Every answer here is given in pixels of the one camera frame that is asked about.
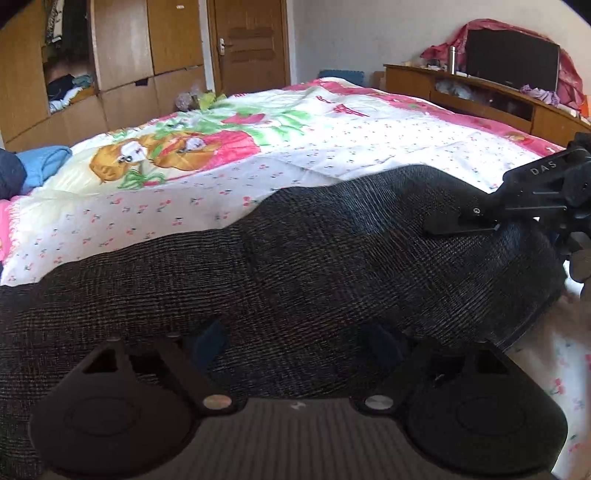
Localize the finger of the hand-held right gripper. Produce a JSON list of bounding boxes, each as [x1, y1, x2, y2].
[[424, 193, 507, 237]]

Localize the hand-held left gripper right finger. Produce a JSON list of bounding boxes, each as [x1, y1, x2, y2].
[[351, 323, 513, 414]]

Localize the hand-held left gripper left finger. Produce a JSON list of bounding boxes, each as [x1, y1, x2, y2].
[[76, 318, 242, 416]]

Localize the grey plaid pants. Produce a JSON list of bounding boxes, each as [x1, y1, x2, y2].
[[0, 164, 568, 480]]

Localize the wooden television cabinet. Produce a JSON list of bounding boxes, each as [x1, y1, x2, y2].
[[383, 64, 591, 148]]

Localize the purple cloth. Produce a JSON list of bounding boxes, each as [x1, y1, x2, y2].
[[521, 84, 561, 106]]

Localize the red cloth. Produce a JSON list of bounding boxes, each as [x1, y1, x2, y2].
[[421, 18, 589, 112]]

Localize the black television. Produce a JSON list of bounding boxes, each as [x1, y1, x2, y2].
[[464, 28, 561, 93]]

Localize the cherry printed blanket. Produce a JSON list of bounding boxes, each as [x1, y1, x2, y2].
[[0, 76, 591, 462]]

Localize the plastic bag with toys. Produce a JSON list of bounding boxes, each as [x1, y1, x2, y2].
[[175, 83, 228, 112]]

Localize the light blue cloth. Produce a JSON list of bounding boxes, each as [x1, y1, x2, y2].
[[16, 145, 74, 188]]

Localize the dark blue knit garment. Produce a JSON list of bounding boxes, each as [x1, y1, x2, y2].
[[0, 148, 28, 200]]

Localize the wooden door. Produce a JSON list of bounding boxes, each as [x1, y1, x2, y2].
[[207, 0, 291, 97]]

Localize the folded clothes pile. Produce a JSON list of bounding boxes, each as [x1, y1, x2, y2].
[[46, 73, 98, 114]]

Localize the wooden wardrobe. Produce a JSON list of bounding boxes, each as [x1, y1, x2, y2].
[[0, 0, 208, 153]]

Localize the hanging clothes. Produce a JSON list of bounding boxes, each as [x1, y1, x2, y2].
[[44, 0, 90, 47]]

